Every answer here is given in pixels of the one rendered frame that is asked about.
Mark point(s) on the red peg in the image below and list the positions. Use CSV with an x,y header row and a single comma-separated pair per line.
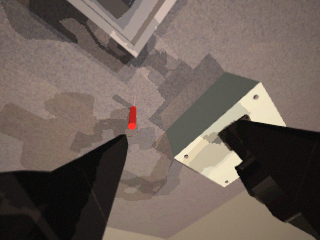
x,y
132,118

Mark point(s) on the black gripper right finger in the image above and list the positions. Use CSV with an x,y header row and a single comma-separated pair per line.
x,y
292,158

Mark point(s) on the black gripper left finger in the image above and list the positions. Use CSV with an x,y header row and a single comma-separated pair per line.
x,y
73,201

